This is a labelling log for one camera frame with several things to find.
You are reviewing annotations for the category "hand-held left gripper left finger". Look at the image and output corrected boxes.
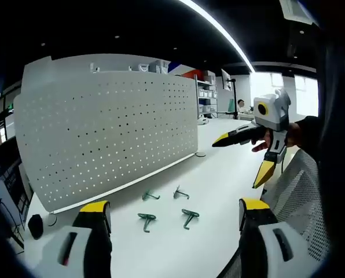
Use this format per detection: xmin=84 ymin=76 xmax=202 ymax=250
xmin=41 ymin=200 xmax=113 ymax=278

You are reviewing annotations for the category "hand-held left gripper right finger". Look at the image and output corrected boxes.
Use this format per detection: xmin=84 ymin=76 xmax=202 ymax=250
xmin=238 ymin=197 xmax=310 ymax=278

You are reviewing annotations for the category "white perforated mounting plate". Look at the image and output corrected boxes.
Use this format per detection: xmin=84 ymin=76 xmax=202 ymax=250
xmin=13 ymin=71 xmax=199 ymax=215

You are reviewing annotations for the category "person's right hand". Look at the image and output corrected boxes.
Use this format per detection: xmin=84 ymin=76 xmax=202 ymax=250
xmin=251 ymin=123 xmax=302 ymax=153

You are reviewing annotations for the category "black stand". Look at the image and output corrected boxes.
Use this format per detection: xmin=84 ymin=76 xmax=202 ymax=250
xmin=218 ymin=77 xmax=240 ymax=120

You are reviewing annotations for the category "white mesh office chair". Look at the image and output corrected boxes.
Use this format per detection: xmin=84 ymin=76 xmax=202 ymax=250
xmin=226 ymin=149 xmax=333 ymax=278

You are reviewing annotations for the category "metal storage shelf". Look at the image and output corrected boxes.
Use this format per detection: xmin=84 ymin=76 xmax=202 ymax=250
xmin=196 ymin=79 xmax=219 ymax=119

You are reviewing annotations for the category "black cylindrical speaker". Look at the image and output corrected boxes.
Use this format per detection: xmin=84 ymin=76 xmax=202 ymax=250
xmin=27 ymin=214 xmax=45 ymax=240

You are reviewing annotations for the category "person's dark clothing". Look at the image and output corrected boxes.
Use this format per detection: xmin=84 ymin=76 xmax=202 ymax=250
xmin=313 ymin=20 xmax=345 ymax=209

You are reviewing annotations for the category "ceiling light strip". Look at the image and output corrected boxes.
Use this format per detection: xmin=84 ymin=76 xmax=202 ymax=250
xmin=178 ymin=0 xmax=257 ymax=73

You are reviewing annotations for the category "ceiling air vent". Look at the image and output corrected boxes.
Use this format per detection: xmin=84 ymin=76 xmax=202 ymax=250
xmin=278 ymin=0 xmax=314 ymax=21

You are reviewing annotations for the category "white desk partition panel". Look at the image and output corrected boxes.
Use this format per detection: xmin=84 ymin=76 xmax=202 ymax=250
xmin=21 ymin=53 xmax=173 ymax=96

